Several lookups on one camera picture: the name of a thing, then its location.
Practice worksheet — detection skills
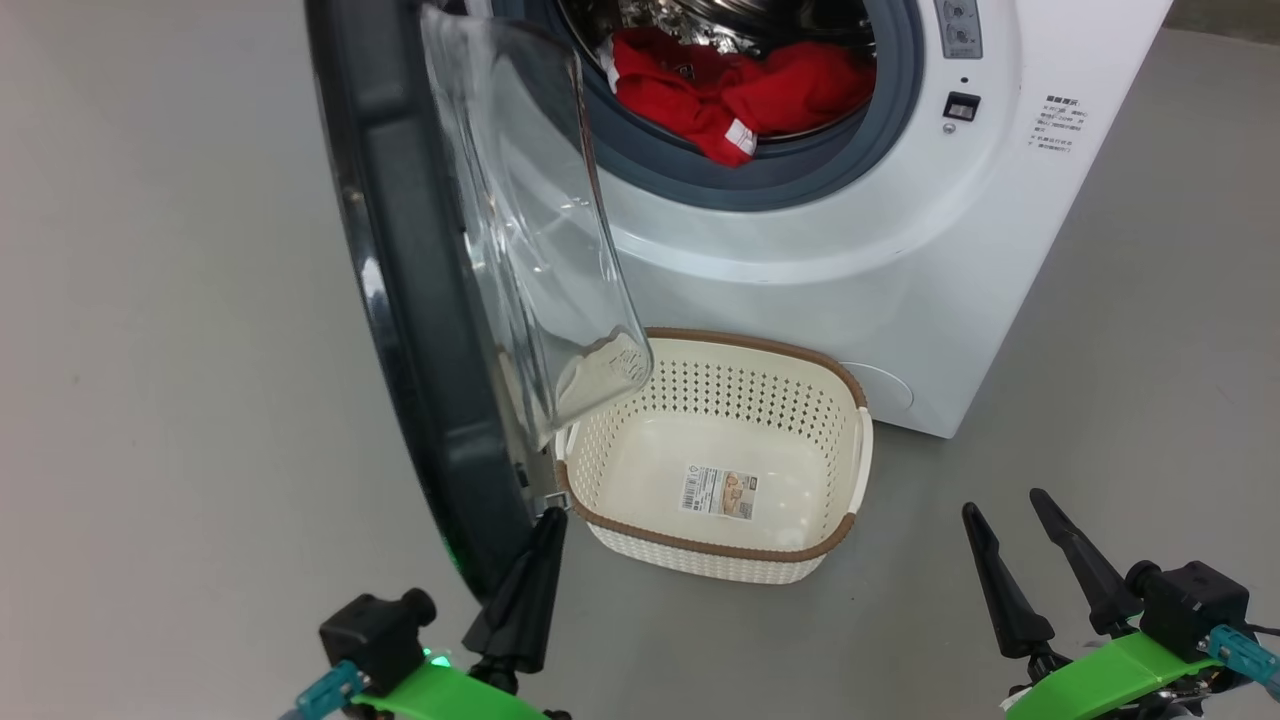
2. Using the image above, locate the grey warning sticker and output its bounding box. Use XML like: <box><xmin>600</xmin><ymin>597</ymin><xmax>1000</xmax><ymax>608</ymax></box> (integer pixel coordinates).
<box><xmin>933</xmin><ymin>0</ymin><xmax>983</xmax><ymax>59</ymax></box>

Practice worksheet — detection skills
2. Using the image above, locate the red and white garment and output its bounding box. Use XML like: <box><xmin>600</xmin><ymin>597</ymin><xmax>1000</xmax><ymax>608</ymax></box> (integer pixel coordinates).
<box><xmin>603</xmin><ymin>27</ymin><xmax>878</xmax><ymax>168</ymax></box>

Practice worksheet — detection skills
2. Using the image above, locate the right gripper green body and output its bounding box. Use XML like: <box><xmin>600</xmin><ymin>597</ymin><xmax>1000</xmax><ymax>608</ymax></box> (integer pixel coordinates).
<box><xmin>1003</xmin><ymin>630</ymin><xmax>1226</xmax><ymax>720</ymax></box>

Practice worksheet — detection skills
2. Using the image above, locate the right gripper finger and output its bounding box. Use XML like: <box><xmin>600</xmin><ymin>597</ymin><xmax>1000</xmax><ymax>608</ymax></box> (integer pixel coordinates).
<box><xmin>962</xmin><ymin>503</ymin><xmax>1057</xmax><ymax>661</ymax></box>
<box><xmin>1030</xmin><ymin>488</ymin><xmax>1144</xmax><ymax>638</ymax></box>

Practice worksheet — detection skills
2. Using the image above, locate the round filter cover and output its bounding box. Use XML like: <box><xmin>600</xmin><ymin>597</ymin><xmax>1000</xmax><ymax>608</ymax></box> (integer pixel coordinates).
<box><xmin>840</xmin><ymin>362</ymin><xmax>914</xmax><ymax>413</ymax></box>

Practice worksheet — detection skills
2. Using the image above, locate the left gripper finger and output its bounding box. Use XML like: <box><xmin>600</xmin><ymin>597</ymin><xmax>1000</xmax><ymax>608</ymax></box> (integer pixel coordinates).
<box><xmin>462</xmin><ymin>515</ymin><xmax>541</xmax><ymax>656</ymax></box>
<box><xmin>495</xmin><ymin>507</ymin><xmax>569</xmax><ymax>673</ymax></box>

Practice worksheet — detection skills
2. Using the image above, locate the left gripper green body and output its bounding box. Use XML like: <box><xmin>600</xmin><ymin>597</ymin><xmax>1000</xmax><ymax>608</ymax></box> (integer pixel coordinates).
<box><xmin>350</xmin><ymin>650</ymin><xmax>571</xmax><ymax>720</ymax></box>

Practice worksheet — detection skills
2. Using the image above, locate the cream basket with brown rim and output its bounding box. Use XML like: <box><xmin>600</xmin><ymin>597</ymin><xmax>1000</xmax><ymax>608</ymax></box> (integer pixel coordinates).
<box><xmin>553</xmin><ymin>327</ymin><xmax>874</xmax><ymax>585</ymax></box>

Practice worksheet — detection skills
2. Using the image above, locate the black round washer door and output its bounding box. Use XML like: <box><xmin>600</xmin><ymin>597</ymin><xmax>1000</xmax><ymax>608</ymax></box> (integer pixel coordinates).
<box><xmin>305</xmin><ymin>0</ymin><xmax>656</xmax><ymax>601</ymax></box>

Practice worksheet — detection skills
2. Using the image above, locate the white front-load washing machine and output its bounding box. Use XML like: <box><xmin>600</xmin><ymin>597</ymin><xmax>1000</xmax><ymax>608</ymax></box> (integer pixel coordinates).
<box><xmin>490</xmin><ymin>0</ymin><xmax>1173</xmax><ymax>441</ymax></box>

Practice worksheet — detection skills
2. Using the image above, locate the stainless steel washing machine drum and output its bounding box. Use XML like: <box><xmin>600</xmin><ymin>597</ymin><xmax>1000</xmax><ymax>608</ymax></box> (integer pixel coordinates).
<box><xmin>558</xmin><ymin>0</ymin><xmax>877</xmax><ymax>61</ymax></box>

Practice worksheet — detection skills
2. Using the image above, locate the white printed product label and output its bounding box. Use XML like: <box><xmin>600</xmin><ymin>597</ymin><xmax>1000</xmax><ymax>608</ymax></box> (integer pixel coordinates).
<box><xmin>680</xmin><ymin>463</ymin><xmax>761</xmax><ymax>521</ymax></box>

